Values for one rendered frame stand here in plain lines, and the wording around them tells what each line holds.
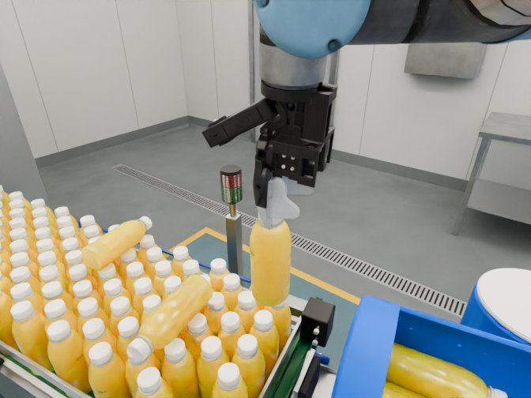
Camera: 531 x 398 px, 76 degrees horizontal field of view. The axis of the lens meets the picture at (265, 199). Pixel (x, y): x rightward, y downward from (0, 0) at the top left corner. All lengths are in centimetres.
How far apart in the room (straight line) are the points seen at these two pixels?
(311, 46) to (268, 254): 35
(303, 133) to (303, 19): 19
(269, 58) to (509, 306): 85
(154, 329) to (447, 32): 62
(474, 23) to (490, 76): 351
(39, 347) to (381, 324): 75
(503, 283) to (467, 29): 88
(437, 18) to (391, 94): 370
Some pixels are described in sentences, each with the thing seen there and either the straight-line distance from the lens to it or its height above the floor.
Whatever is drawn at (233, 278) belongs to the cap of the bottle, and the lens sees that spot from 85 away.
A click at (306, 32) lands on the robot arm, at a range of 25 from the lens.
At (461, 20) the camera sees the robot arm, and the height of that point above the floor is 165.
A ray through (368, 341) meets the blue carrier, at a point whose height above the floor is 123.
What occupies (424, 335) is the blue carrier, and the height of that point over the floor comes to 111.
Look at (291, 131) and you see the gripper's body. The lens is 42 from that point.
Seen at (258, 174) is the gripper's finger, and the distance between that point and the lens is 43.
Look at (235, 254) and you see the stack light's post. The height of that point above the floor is 96.
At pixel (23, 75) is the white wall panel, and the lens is 469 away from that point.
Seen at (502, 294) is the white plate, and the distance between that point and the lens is 107.
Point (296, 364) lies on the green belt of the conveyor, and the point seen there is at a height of 89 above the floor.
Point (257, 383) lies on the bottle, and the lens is 78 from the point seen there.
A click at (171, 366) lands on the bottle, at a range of 75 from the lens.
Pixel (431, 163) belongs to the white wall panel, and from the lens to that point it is 405.
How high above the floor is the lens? 166
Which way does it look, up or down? 29 degrees down
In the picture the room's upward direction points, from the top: straight up
